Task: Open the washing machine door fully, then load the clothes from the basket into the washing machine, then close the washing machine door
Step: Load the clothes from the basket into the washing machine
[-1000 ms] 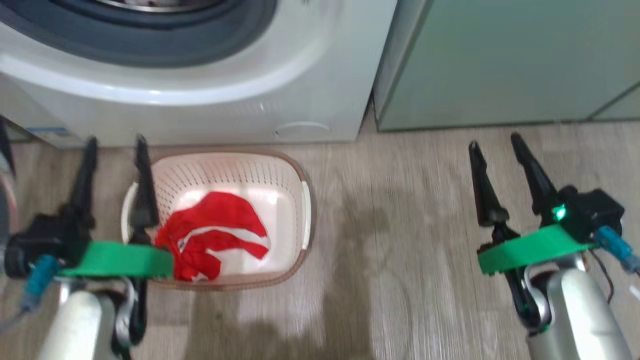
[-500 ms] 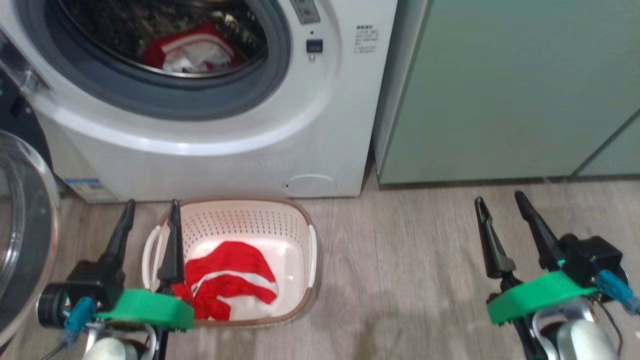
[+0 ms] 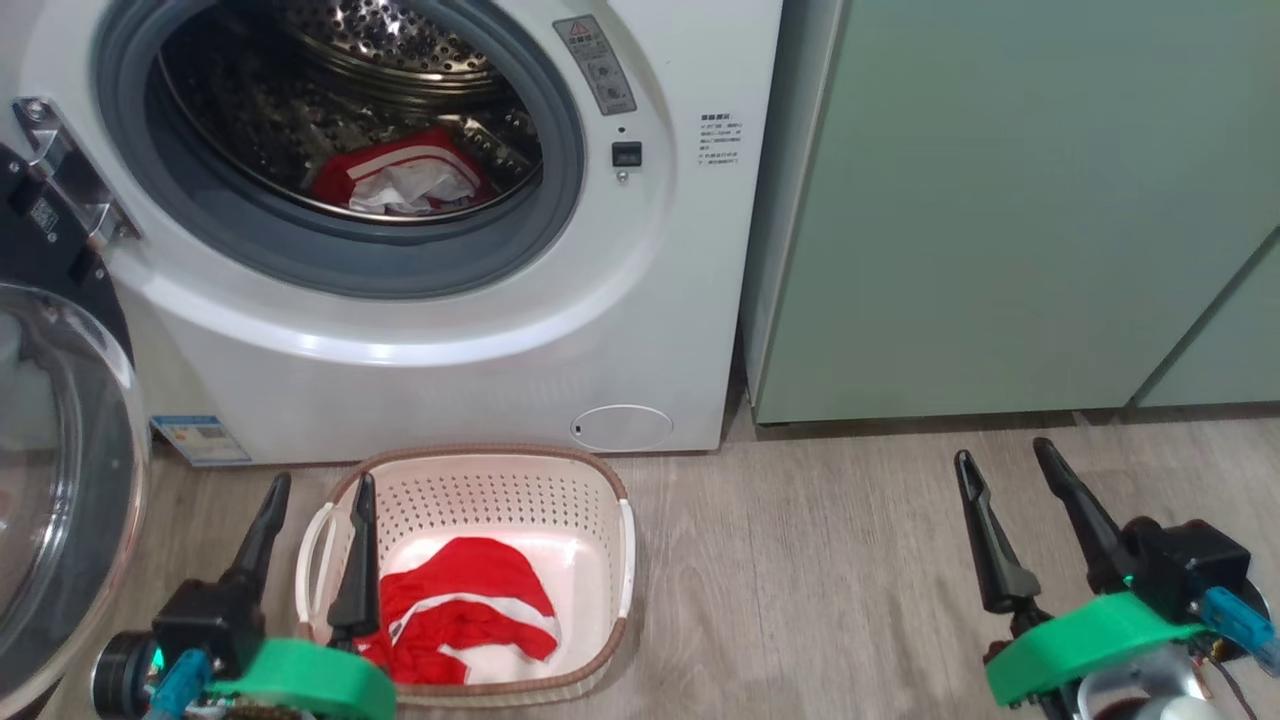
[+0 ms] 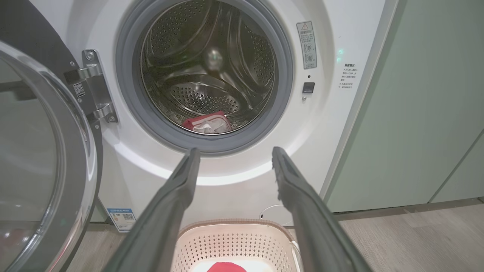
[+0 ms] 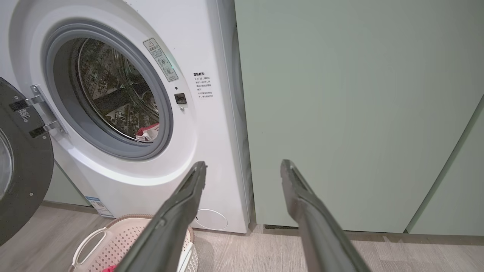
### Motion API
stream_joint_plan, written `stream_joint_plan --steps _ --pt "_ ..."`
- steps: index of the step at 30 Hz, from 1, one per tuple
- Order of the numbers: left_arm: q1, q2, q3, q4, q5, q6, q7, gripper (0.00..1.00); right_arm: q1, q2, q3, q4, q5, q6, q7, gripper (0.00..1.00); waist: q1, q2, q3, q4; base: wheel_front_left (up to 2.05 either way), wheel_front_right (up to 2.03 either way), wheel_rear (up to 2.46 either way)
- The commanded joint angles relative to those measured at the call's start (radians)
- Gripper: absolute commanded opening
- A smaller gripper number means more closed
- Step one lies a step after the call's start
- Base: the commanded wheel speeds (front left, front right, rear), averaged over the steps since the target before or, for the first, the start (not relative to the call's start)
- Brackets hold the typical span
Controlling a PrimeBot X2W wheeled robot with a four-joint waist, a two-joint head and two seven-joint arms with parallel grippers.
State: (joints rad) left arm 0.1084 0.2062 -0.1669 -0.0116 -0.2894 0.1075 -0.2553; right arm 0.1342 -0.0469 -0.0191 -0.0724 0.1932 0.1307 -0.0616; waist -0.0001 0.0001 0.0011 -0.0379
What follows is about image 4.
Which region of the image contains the grey warning sticker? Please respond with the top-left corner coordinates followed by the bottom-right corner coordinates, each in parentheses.
top-left (296, 21), bottom-right (317, 70)

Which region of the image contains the red garment with white stripes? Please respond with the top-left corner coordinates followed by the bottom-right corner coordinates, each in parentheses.
top-left (206, 262), bottom-right (247, 272)

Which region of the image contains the pale green cabinet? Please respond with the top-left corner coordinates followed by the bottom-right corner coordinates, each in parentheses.
top-left (325, 0), bottom-right (484, 213)

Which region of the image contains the round white filter cover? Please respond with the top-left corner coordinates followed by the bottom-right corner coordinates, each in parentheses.
top-left (259, 204), bottom-right (293, 227)

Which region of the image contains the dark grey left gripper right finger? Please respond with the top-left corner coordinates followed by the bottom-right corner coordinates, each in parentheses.
top-left (271, 147), bottom-right (373, 272)

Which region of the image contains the small printed text label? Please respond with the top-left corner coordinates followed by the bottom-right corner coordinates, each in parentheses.
top-left (338, 62), bottom-right (358, 90)

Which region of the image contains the white and red garment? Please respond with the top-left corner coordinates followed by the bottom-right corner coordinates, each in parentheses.
top-left (183, 111), bottom-right (233, 134)

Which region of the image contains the black glass washer door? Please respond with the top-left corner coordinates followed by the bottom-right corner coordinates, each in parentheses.
top-left (0, 0), bottom-right (103, 272)

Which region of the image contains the cream perforated laundry basket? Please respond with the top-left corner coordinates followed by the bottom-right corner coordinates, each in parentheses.
top-left (170, 218), bottom-right (303, 272)

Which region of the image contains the white front-load washing machine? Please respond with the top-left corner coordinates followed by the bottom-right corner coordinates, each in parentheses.
top-left (28, 0), bottom-right (399, 231)

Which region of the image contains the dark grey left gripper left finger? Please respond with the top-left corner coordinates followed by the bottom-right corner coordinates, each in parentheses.
top-left (102, 147), bottom-right (201, 272)

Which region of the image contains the blue energy label sticker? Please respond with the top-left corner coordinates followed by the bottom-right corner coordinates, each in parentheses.
top-left (106, 207), bottom-right (137, 233)

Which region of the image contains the metal door hinge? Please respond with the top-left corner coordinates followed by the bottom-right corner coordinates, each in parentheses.
top-left (64, 49), bottom-right (118, 123)

